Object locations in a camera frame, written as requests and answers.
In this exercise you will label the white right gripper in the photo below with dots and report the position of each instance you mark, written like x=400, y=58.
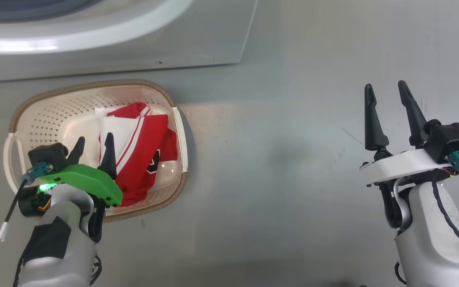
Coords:
x=405, y=163

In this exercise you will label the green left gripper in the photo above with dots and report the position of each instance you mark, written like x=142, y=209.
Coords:
x=90, y=179

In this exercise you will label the red and white garment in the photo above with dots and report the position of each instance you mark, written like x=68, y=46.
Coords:
x=150, y=135

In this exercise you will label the cream perforated laundry basket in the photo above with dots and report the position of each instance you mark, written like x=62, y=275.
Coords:
x=54, y=115

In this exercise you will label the white washing machine body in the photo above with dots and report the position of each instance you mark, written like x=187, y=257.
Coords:
x=134, y=48

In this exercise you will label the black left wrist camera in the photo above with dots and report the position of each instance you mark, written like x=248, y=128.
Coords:
x=48, y=153

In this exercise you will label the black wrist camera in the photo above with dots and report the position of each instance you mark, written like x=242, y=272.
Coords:
x=48, y=153
x=450, y=139

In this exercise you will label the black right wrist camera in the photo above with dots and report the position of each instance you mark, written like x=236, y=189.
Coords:
x=450, y=139

